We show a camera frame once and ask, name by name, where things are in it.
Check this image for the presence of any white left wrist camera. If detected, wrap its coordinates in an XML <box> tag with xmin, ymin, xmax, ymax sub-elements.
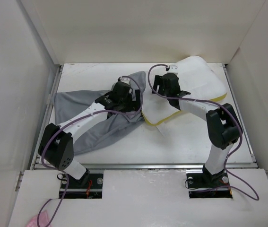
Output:
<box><xmin>118</xmin><ymin>76</ymin><xmax>130</xmax><ymax>85</ymax></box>

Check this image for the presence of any pink bubble wrap piece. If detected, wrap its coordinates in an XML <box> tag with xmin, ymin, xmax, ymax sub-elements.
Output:
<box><xmin>26</xmin><ymin>210</ymin><xmax>50</xmax><ymax>227</ymax></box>

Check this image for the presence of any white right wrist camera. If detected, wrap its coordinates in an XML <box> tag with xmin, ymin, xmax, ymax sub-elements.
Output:
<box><xmin>166</xmin><ymin>64</ymin><xmax>178</xmax><ymax>74</ymax></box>

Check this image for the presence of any aluminium left rail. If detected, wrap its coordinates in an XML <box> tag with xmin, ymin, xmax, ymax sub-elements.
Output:
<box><xmin>27</xmin><ymin>65</ymin><xmax>64</xmax><ymax>170</ymax></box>

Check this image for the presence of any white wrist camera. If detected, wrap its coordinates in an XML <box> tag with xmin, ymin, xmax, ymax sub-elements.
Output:
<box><xmin>118</xmin><ymin>76</ymin><xmax>130</xmax><ymax>85</ymax></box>
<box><xmin>166</xmin><ymin>64</ymin><xmax>178</xmax><ymax>74</ymax></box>

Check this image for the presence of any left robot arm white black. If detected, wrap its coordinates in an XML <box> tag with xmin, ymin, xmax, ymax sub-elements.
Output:
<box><xmin>38</xmin><ymin>79</ymin><xmax>142</xmax><ymax>188</ymax></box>

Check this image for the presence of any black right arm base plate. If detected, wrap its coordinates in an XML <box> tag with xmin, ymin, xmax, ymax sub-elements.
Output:
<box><xmin>185</xmin><ymin>173</ymin><xmax>233</xmax><ymax>199</ymax></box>

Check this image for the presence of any white pillow yellow edge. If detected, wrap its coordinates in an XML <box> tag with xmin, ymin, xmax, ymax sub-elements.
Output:
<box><xmin>142</xmin><ymin>56</ymin><xmax>227</xmax><ymax>126</ymax></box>

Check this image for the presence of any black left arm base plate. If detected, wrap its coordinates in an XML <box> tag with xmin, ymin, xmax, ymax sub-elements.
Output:
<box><xmin>64</xmin><ymin>173</ymin><xmax>104</xmax><ymax>199</ymax></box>

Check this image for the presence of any grey pillowcase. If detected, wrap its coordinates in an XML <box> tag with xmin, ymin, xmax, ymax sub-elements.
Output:
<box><xmin>53</xmin><ymin>70</ymin><xmax>147</xmax><ymax>157</ymax></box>

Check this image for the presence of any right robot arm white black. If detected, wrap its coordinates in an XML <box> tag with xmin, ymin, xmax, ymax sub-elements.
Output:
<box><xmin>152</xmin><ymin>73</ymin><xmax>242</xmax><ymax>190</ymax></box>

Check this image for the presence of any aluminium front rail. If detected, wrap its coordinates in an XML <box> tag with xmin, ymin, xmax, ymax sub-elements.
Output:
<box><xmin>29</xmin><ymin>163</ymin><xmax>259</xmax><ymax>171</ymax></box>

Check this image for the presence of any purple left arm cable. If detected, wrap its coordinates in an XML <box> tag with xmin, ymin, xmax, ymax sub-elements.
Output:
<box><xmin>36</xmin><ymin>75</ymin><xmax>146</xmax><ymax>226</ymax></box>

